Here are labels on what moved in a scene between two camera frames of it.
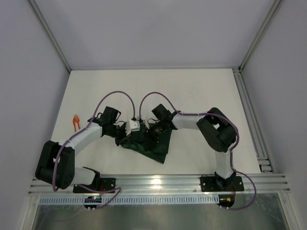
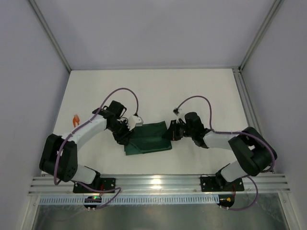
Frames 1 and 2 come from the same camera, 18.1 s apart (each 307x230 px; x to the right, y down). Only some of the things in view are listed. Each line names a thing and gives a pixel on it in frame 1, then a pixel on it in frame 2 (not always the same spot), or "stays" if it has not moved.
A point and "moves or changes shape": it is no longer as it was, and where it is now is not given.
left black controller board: [92, 199] stays
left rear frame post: [51, 36] stays
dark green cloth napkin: [141, 142] moves or changes shape
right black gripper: [150, 132] → [173, 130]
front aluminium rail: [157, 184] stays
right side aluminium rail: [261, 153] stays
